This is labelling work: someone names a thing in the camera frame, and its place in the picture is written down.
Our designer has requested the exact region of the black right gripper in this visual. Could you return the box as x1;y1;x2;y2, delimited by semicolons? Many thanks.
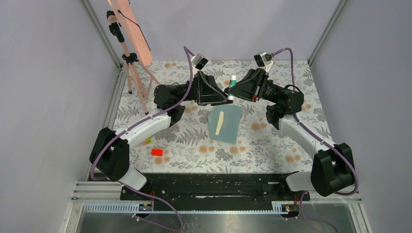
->
224;68;285;104

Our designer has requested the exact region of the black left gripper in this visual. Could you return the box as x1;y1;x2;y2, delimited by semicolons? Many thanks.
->
176;71;233;107

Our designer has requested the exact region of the small glue stick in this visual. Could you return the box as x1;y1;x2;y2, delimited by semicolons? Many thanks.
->
227;75;237;101

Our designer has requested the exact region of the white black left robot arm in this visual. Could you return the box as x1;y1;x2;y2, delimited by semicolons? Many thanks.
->
89;71;232;200

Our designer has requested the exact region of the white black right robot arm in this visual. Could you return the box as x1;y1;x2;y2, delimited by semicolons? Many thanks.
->
224;68;359;200

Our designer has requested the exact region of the floral table mat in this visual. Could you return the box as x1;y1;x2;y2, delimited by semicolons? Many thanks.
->
110;60;349;173

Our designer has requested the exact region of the pink tripod stand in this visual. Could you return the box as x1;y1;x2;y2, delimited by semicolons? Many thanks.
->
106;10;160;113

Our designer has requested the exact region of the red cylinder block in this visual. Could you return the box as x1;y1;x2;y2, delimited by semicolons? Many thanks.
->
151;149;164;156

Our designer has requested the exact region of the pink light panel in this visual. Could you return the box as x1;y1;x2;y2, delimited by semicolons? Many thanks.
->
108;0;153;66

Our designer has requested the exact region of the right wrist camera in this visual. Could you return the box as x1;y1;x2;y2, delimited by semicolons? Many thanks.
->
254;52;274;72

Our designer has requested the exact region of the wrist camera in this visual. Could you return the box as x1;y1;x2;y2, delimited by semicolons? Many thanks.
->
254;52;274;72
191;53;209;70

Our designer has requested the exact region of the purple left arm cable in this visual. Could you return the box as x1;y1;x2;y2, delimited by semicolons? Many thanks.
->
89;46;197;233

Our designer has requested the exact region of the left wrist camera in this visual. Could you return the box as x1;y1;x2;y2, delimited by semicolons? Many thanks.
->
191;53;209;70

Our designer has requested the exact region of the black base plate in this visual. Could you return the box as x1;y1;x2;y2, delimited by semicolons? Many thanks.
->
87;172;318;212

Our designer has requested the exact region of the white slotted cable duct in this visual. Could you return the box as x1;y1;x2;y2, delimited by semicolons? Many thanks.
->
83;200;291;215

